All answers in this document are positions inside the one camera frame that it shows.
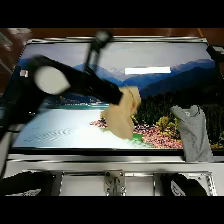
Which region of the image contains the grey garment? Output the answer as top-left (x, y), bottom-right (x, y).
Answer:
top-left (170, 104), bottom-right (215, 164)

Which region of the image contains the beige T-shirt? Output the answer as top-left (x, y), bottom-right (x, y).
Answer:
top-left (99, 86), bottom-right (143, 141)

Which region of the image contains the silver frame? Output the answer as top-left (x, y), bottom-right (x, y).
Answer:
top-left (0, 152), bottom-right (224, 197)

